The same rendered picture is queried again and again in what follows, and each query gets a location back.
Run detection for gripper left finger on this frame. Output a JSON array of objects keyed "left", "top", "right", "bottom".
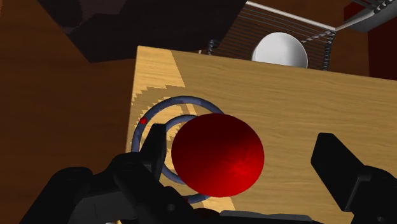
[{"left": 18, "top": 123, "right": 218, "bottom": 224}]

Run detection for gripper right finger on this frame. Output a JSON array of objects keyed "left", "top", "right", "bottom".
[{"left": 310, "top": 132, "right": 397, "bottom": 224}]

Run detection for red ball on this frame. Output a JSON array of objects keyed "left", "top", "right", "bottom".
[{"left": 171, "top": 113, "right": 265, "bottom": 198}]

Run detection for light wooden table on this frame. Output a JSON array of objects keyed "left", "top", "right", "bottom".
[{"left": 125, "top": 45, "right": 397, "bottom": 224}]

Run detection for white bowl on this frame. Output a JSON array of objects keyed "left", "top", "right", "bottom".
[{"left": 251, "top": 32, "right": 309, "bottom": 69}]

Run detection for blue grey wire ring stand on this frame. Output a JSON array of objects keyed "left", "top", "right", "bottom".
[{"left": 130, "top": 95, "right": 226, "bottom": 205}]

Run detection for dark wire dish rack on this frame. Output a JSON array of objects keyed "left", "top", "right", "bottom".
[{"left": 198, "top": 0, "right": 397, "bottom": 72}]

